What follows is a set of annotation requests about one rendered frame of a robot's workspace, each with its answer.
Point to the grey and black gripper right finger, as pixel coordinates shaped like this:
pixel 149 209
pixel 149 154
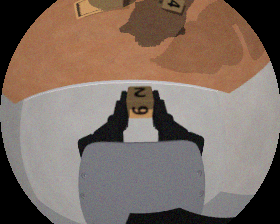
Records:
pixel 168 128

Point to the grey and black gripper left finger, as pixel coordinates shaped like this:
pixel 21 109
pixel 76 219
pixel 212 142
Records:
pixel 112 129

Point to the tan number cube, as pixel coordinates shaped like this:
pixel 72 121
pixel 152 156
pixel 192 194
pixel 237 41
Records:
pixel 140 102
pixel 173 5

